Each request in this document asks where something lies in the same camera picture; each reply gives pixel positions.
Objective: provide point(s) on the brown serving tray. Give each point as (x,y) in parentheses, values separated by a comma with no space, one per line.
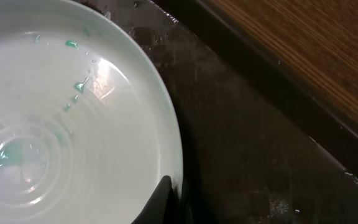
(244,160)

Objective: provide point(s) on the white plate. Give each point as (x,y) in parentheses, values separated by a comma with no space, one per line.
(87,127)

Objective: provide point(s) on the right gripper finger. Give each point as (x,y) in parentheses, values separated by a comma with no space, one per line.
(155,203)

